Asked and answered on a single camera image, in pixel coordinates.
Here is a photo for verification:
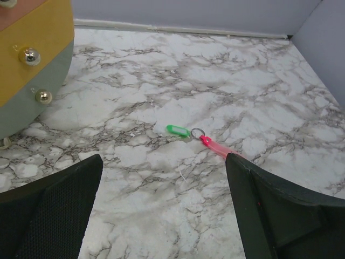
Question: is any pink strap keyring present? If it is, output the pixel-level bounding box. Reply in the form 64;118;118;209
190;128;243;159

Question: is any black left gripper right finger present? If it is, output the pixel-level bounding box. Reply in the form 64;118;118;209
225;154;344;258

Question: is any green key tag with key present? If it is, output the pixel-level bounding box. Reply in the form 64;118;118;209
158;125;191;142

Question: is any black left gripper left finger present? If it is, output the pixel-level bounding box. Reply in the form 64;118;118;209
1;154;103;258

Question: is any aluminium table frame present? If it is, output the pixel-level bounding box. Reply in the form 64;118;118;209
74;18;289;39

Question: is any cream cylinder with coloured face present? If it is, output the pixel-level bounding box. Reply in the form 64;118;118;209
1;0;74;149

